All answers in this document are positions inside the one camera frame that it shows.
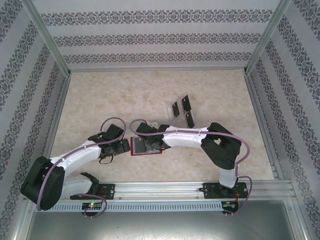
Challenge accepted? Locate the black VIP card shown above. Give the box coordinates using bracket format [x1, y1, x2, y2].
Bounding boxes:
[171, 101, 181, 118]
[180, 94, 192, 112]
[184, 111, 196, 129]
[133, 136, 146, 154]

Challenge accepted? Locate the red leather card holder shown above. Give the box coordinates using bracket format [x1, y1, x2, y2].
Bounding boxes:
[129, 136, 169, 157]

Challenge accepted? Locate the clear acrylic card tray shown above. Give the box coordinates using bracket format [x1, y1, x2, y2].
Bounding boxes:
[165, 94, 196, 129]

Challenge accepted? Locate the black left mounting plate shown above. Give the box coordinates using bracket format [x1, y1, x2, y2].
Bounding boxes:
[96, 183, 116, 201]

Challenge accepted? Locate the black mounting plate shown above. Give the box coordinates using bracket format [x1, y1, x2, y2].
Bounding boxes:
[96, 183, 116, 201]
[201, 181, 248, 200]

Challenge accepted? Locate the left control board green light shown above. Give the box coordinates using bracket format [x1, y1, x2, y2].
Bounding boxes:
[81, 201, 104, 210]

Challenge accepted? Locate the grey metal shelf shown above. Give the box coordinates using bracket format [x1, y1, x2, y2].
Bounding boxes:
[23, 198, 310, 240]

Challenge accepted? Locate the right control board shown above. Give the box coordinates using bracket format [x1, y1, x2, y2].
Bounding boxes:
[221, 200, 239, 209]

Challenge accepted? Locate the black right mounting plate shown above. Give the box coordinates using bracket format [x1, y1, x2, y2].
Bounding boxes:
[201, 181, 248, 200]

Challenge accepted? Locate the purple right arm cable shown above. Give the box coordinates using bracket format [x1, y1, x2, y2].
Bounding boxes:
[129, 119, 253, 216]

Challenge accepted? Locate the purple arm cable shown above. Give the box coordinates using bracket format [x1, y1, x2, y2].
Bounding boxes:
[129, 119, 253, 216]
[36, 117, 127, 218]

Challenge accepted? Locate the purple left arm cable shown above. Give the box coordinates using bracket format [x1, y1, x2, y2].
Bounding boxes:
[36, 117, 127, 218]

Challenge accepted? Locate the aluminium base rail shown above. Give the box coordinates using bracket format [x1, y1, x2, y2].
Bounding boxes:
[63, 181, 294, 201]

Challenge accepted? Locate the aluminium side rail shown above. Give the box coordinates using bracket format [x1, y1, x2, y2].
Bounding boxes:
[243, 71, 293, 182]
[39, 73, 73, 183]

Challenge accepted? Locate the perforated grey cable duct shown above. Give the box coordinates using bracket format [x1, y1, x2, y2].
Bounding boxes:
[52, 201, 224, 213]

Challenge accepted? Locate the aluminium frame post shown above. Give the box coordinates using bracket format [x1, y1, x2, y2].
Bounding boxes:
[20, 0, 73, 77]
[242, 0, 294, 76]

